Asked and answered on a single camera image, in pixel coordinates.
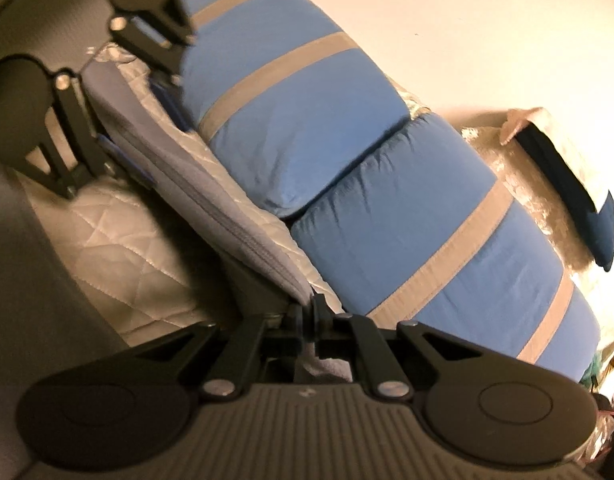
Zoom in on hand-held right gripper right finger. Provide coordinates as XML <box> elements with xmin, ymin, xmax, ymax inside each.
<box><xmin>311</xmin><ymin>295</ymin><xmax>488</xmax><ymax>401</ymax></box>

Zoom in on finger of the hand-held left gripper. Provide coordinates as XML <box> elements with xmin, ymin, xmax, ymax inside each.
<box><xmin>26</xmin><ymin>71</ymin><xmax>156</xmax><ymax>199</ymax></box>
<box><xmin>110</xmin><ymin>0</ymin><xmax>197</xmax><ymax>131</ymax></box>

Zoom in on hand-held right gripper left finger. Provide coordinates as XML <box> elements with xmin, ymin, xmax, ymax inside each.
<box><xmin>142</xmin><ymin>304</ymin><xmax>311</xmax><ymax>401</ymax></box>

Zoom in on grey sweatpants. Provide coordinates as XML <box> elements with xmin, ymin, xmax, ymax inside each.
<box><xmin>81</xmin><ymin>52</ymin><xmax>340</xmax><ymax>321</ymax></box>

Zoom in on cream quilted bedspread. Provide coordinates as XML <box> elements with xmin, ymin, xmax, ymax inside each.
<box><xmin>7</xmin><ymin>45</ymin><xmax>359</xmax><ymax>382</ymax></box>

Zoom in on blue pillow with grey stripes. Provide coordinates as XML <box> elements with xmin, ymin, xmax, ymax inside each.
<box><xmin>179</xmin><ymin>0</ymin><xmax>424</xmax><ymax>221</ymax></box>
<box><xmin>289</xmin><ymin>112</ymin><xmax>602</xmax><ymax>382</ymax></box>

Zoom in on beige lace cloth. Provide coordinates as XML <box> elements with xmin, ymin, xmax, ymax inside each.
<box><xmin>397</xmin><ymin>85</ymin><xmax>604</xmax><ymax>281</ymax></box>

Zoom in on teal yarn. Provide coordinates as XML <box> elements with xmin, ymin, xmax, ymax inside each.
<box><xmin>584</xmin><ymin>352</ymin><xmax>610</xmax><ymax>387</ymax></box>

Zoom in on navy blue cloth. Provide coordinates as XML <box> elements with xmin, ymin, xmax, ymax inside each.
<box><xmin>517</xmin><ymin>122</ymin><xmax>614</xmax><ymax>274</ymax></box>

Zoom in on pink floral cloth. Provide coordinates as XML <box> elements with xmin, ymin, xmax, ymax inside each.
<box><xmin>499</xmin><ymin>106</ymin><xmax>608</xmax><ymax>211</ymax></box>

